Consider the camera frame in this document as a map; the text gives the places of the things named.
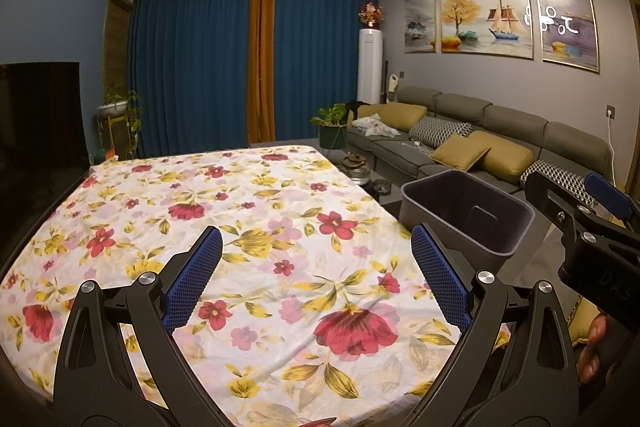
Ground grey plastic bin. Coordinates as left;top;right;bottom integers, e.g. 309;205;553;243
400;170;536;273

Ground dark coffee table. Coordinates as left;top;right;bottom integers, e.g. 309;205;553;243
340;157;406;210

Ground potted plant in green pot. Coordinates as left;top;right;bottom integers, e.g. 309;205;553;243
310;103;351;150

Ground grey sofa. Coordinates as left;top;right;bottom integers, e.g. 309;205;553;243
346;86;618;202

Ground floral tablecloth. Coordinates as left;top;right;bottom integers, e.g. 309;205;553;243
0;144;511;427

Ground small landscape painting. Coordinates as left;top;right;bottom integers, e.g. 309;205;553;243
403;0;440;54

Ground orange curtain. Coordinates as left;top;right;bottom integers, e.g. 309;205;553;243
246;0;277;145

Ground blue curtain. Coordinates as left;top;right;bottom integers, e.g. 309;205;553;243
272;0;383;142
129;0;253;158

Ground glass teapot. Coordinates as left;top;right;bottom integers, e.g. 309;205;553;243
342;152;373;182

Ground black television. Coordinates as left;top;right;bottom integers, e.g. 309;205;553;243
0;62;83;248

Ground wooden door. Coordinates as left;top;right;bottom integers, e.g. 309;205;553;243
102;0;133;98

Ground black white patterned cushion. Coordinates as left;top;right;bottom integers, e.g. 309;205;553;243
407;116;473;145
519;159;591;202

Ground white cable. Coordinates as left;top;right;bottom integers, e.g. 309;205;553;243
606;114;619;188

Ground red gold flower ornament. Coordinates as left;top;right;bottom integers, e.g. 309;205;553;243
358;3;386;29

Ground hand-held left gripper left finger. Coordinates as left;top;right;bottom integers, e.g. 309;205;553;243
54;226;236;427

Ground person's right hand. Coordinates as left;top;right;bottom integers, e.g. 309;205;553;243
577;314;608;383

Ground trailing plant on stand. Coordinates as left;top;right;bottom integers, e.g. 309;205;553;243
95;89;143;160

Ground purple abstract painting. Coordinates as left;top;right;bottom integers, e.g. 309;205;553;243
534;0;600;72

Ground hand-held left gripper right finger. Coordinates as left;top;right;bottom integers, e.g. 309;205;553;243
411;223;581;427

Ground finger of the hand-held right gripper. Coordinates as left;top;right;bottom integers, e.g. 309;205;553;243
524;171;616;240
585;172;640;250

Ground white standing air conditioner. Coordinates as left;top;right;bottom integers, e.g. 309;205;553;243
357;28;384;104

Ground white handheld vacuum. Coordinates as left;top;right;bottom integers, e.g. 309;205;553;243
382;62;401;102

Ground white clothes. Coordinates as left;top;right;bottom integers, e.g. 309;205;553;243
355;117;401;138

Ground tree and sailboat painting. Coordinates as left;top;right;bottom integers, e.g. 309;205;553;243
439;0;536;60

